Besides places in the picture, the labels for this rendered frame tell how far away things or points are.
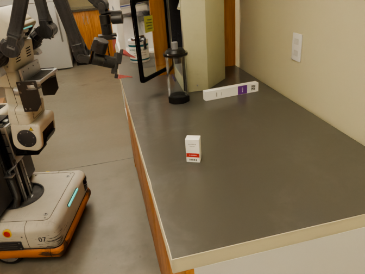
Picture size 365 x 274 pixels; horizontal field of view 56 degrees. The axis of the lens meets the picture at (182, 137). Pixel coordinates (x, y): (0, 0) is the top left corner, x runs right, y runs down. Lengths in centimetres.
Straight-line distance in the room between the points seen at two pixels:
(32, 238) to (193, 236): 146
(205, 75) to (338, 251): 105
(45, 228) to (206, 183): 129
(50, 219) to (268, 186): 143
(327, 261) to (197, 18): 114
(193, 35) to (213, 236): 106
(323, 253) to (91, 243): 163
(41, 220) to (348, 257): 162
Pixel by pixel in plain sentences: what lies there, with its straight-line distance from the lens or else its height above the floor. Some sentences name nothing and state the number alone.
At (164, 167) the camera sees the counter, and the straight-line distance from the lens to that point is 108.
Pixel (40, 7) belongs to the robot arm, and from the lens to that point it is 212.
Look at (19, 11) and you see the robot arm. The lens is 168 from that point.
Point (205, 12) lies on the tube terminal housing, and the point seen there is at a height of 130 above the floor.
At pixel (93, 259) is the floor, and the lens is 220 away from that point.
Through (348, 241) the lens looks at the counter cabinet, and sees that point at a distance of 97.
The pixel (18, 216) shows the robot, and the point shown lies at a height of 28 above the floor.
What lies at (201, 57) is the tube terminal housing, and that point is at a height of 111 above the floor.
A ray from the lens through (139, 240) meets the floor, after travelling 224.
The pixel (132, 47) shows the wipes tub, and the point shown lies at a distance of 238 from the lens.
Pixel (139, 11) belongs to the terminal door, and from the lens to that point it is 172.
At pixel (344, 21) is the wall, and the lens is 133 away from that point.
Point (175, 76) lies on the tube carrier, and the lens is 153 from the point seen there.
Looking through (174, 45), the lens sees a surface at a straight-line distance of 153.
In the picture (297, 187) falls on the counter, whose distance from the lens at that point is 99.
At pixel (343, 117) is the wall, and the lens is 137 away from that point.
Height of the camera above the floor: 149
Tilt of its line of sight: 26 degrees down
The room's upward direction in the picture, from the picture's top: 5 degrees counter-clockwise
